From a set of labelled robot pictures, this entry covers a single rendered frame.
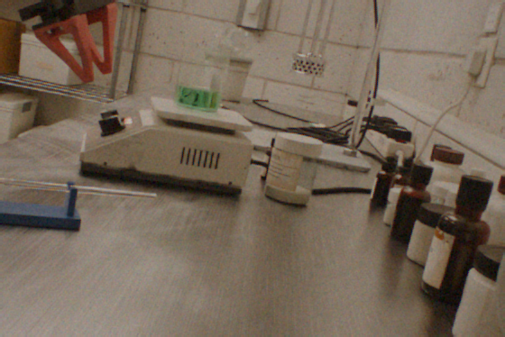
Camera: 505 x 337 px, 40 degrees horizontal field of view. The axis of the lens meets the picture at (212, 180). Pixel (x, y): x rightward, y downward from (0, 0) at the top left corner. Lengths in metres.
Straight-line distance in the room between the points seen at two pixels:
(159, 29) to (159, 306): 2.92
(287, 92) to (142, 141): 2.54
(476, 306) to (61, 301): 0.29
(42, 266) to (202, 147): 0.34
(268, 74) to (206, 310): 2.86
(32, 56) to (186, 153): 2.42
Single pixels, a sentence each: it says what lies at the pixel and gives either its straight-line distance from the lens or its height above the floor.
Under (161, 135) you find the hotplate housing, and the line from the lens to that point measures 0.80.
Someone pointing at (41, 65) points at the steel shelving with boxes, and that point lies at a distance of 3.17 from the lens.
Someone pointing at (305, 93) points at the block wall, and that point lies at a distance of 3.32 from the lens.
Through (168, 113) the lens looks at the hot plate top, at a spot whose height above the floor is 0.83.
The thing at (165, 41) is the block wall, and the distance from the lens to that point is 3.35.
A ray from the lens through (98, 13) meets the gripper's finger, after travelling 0.82.
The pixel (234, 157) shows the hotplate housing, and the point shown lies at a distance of 0.82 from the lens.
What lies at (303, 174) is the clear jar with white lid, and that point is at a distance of 0.84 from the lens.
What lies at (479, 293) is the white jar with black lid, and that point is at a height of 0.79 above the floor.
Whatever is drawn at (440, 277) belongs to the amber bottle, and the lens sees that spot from 0.64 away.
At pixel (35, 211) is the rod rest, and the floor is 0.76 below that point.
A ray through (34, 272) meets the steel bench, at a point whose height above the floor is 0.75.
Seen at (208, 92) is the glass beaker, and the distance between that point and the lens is 0.83.
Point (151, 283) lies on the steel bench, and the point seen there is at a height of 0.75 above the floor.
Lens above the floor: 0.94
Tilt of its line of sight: 12 degrees down
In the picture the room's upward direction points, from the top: 11 degrees clockwise
